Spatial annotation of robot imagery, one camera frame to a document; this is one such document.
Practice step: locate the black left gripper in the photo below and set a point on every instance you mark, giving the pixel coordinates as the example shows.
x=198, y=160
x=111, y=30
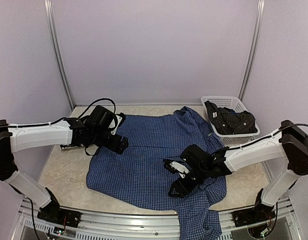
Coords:
x=113, y=146

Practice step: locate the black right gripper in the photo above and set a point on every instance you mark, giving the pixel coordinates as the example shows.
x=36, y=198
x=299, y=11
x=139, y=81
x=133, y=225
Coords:
x=180, y=186

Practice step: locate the blue checked long sleeve shirt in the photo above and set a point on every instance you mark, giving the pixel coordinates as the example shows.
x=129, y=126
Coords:
x=138, y=177

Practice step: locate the white plastic laundry basket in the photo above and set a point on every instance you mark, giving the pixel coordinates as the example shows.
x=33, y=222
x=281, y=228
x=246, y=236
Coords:
x=235, y=104

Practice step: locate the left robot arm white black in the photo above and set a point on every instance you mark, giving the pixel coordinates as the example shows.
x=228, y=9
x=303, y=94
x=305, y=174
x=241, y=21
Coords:
x=98, y=128

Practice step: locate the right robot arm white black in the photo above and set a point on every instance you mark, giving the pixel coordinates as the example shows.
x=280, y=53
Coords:
x=288, y=141

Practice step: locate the folded black white plaid shirt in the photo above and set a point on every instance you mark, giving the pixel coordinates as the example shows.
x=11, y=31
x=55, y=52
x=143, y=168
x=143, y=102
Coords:
x=67, y=147

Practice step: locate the dark striped shirt in basket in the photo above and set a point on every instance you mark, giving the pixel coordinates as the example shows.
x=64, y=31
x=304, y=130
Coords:
x=229, y=122

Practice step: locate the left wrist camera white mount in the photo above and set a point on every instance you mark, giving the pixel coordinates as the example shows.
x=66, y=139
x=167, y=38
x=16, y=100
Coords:
x=118, y=120

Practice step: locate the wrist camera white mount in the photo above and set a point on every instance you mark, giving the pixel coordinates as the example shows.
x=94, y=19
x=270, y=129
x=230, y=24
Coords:
x=175, y=167
x=118, y=120

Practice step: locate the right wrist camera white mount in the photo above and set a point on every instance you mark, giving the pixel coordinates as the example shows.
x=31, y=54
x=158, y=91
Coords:
x=175, y=167

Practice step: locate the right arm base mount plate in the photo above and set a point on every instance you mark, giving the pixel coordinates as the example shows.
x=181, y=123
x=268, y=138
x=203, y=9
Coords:
x=251, y=216

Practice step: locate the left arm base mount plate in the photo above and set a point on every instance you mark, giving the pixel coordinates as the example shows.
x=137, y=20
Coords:
x=60, y=216

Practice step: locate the front aluminium rail frame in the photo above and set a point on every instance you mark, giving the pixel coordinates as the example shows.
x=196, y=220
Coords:
x=97, y=225

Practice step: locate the left aluminium frame post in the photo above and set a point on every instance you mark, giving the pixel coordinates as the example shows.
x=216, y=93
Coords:
x=57, y=53

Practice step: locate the aluminium frame post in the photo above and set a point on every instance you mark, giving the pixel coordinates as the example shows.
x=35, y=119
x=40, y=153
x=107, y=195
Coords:
x=57, y=53
x=253, y=48

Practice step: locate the right aluminium frame post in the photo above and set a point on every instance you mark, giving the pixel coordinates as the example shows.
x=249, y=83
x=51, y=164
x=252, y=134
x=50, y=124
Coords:
x=253, y=48

